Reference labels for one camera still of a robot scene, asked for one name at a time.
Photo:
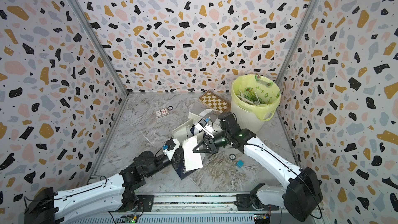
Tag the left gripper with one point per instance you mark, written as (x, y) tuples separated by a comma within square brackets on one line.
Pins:
[(176, 158)]

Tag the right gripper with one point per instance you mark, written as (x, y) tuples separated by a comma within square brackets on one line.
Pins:
[(206, 142)]

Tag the blue white bag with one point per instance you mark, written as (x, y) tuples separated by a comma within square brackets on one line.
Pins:
[(213, 121), (184, 132)]

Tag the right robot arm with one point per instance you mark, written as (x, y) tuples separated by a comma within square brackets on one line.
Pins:
[(299, 193)]

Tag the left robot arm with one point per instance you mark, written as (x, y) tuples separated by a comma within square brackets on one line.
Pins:
[(111, 194)]

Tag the front navy bag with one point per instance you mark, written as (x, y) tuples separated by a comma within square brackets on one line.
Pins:
[(181, 170)]

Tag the green poker chip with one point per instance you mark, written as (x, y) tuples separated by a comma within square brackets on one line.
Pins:
[(232, 157)]

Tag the small teal block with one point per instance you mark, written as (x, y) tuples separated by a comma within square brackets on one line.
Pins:
[(239, 164)]

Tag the playing card deck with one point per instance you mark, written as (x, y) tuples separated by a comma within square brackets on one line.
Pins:
[(162, 113)]

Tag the wooden chess board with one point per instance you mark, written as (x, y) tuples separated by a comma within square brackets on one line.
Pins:
[(215, 102)]

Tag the white trash bin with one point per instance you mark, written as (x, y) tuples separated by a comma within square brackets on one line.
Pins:
[(246, 119)]

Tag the yellow-green bin liner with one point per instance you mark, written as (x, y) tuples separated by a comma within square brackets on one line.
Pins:
[(256, 94)]

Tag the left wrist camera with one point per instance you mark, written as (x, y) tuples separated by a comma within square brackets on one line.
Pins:
[(170, 147)]

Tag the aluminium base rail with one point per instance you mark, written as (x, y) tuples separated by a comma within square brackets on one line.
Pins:
[(193, 208)]

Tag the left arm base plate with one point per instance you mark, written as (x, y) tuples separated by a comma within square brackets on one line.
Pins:
[(137, 204)]

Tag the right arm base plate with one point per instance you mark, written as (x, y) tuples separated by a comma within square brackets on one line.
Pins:
[(247, 202)]

